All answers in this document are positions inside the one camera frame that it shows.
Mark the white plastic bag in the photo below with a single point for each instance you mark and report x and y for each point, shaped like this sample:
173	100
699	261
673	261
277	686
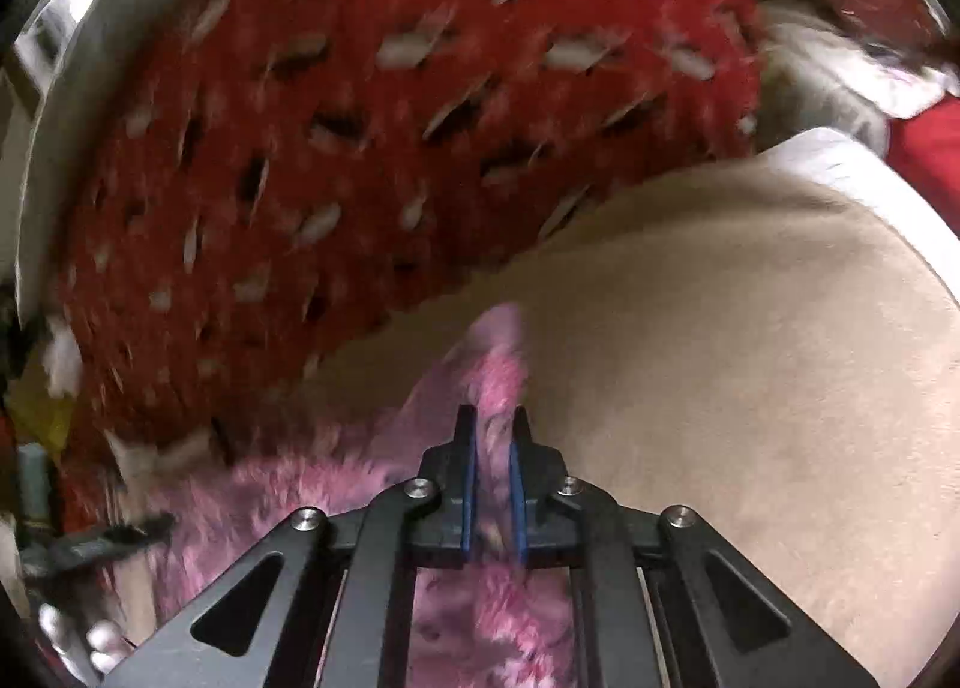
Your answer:
62	360

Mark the yellow box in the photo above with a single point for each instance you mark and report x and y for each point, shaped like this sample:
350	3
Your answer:
38	417

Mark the red patterned quilt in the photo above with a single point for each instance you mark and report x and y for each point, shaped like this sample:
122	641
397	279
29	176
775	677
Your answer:
282	176

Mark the red folded cloth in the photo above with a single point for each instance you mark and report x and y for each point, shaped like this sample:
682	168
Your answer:
925	151

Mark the grey pillow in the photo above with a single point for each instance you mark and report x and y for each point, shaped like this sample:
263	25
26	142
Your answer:
65	58

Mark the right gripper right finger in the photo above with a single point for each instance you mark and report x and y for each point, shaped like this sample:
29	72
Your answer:
661	598

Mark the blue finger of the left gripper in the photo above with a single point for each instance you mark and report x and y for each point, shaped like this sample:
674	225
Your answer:
100	545

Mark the beige fleece blanket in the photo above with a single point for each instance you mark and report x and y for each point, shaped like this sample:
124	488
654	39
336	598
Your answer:
779	352

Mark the purple floral shirt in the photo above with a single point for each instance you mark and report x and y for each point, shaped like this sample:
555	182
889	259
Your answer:
493	623

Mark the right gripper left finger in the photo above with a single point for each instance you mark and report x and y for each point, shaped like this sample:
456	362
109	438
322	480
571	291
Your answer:
324	600

